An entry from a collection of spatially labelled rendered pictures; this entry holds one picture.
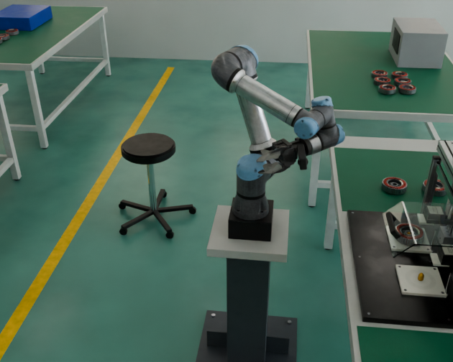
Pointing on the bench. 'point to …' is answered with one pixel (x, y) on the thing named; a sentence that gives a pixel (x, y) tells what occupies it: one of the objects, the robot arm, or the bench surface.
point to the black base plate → (405, 311)
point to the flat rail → (446, 184)
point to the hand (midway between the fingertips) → (261, 166)
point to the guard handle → (392, 225)
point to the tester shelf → (447, 154)
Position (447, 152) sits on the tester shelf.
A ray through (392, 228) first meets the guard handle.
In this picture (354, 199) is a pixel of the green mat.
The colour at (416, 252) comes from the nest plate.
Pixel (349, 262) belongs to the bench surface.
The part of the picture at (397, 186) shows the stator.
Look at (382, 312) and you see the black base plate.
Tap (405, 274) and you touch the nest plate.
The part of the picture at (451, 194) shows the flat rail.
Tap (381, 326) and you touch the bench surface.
